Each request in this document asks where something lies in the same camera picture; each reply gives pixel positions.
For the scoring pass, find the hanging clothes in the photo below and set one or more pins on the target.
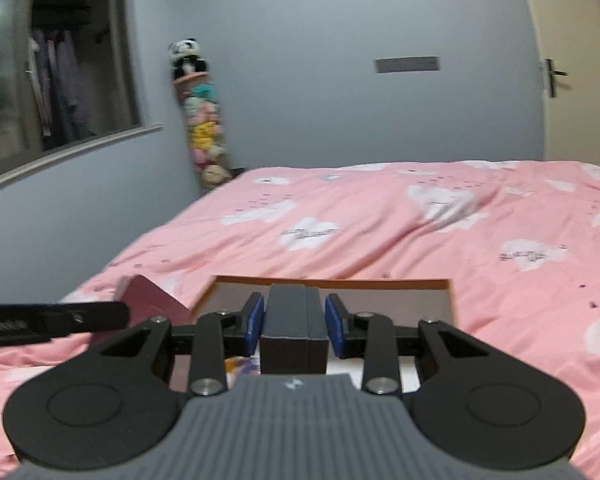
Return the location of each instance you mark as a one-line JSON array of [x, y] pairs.
[[60, 85]]

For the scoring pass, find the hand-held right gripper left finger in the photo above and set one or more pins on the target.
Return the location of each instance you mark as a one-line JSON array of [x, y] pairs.
[[252, 325]]

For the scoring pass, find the grey box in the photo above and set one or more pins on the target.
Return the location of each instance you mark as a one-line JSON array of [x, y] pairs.
[[292, 330]]

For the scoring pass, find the clear tube of plush toys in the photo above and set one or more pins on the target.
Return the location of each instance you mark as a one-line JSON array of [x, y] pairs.
[[207, 130]]

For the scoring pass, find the window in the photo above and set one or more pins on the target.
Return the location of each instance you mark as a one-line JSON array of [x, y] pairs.
[[55, 60]]

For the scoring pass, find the pink card holder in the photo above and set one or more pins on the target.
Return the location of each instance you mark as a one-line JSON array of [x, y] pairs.
[[155, 300]]

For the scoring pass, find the panda plush toy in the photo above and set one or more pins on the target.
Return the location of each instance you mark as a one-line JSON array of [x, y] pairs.
[[187, 60]]

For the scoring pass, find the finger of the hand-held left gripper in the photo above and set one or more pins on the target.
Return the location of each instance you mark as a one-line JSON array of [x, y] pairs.
[[80, 317]]

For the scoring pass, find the cream door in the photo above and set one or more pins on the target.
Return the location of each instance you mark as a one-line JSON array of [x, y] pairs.
[[575, 85]]

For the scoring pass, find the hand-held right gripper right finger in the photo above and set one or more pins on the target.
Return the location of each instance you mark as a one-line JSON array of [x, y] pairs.
[[337, 327]]

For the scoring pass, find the grey wall plate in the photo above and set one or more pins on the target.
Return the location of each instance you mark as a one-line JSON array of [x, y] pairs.
[[405, 65]]

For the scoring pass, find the pink printed bedspread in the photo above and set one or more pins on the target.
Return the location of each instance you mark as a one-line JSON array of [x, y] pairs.
[[380, 230]]

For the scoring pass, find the orange cardboard box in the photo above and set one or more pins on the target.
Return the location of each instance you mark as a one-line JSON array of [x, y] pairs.
[[390, 300]]

